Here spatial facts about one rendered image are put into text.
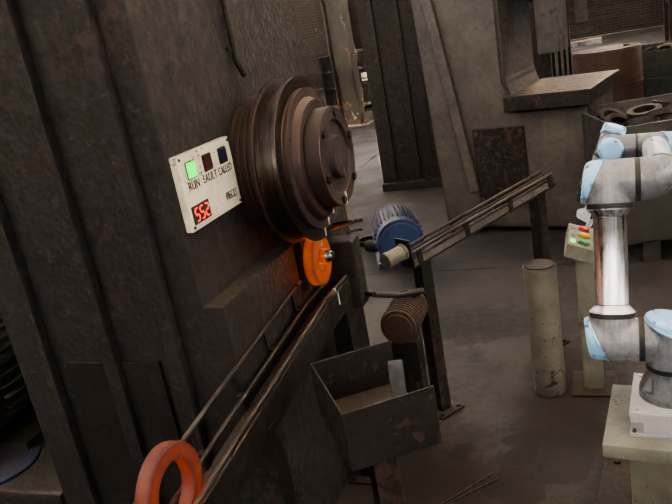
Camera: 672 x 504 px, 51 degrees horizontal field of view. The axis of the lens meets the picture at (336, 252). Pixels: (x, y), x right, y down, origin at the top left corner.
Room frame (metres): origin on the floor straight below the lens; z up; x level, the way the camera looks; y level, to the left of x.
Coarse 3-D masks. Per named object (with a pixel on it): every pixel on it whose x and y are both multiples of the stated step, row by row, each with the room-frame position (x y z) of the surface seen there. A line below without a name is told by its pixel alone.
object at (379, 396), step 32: (352, 352) 1.52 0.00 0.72; (384, 352) 1.54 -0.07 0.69; (320, 384) 1.41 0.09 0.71; (352, 384) 1.52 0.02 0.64; (384, 384) 1.54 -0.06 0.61; (352, 416) 1.25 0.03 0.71; (384, 416) 1.26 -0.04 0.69; (416, 416) 1.28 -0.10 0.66; (352, 448) 1.25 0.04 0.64; (384, 448) 1.26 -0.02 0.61; (416, 448) 1.28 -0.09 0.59; (384, 480) 1.39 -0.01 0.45
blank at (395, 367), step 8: (392, 360) 1.39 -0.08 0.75; (400, 360) 1.38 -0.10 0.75; (392, 368) 1.34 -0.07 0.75; (400, 368) 1.34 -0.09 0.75; (392, 376) 1.32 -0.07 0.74; (400, 376) 1.32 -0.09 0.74; (392, 384) 1.31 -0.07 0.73; (400, 384) 1.31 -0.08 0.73; (392, 392) 1.30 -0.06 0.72; (400, 392) 1.30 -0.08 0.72
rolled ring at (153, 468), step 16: (160, 448) 1.16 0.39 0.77; (176, 448) 1.18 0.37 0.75; (192, 448) 1.23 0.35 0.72; (144, 464) 1.13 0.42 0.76; (160, 464) 1.13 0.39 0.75; (192, 464) 1.22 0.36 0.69; (144, 480) 1.10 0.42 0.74; (160, 480) 1.12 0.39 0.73; (192, 480) 1.21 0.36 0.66; (144, 496) 1.09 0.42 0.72; (192, 496) 1.19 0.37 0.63
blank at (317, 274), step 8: (320, 240) 2.00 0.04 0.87; (304, 248) 1.95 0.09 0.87; (312, 248) 1.94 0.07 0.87; (320, 248) 1.99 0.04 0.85; (328, 248) 2.05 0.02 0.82; (304, 256) 1.94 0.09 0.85; (312, 256) 1.93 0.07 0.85; (304, 264) 1.93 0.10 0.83; (312, 264) 1.92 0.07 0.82; (320, 264) 2.02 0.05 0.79; (328, 264) 2.03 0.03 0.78; (312, 272) 1.92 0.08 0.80; (320, 272) 1.96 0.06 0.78; (328, 272) 2.01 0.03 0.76; (312, 280) 1.94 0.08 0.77; (320, 280) 1.95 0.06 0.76
